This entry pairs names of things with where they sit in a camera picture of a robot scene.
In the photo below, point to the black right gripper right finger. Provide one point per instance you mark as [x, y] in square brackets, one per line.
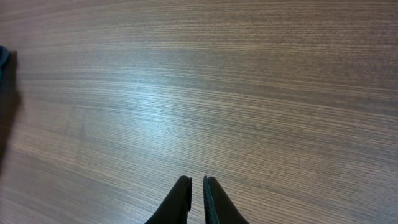
[219, 209]

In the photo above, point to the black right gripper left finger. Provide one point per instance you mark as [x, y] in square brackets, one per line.
[175, 207]

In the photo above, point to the black shorts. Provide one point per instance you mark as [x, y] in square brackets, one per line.
[4, 54]

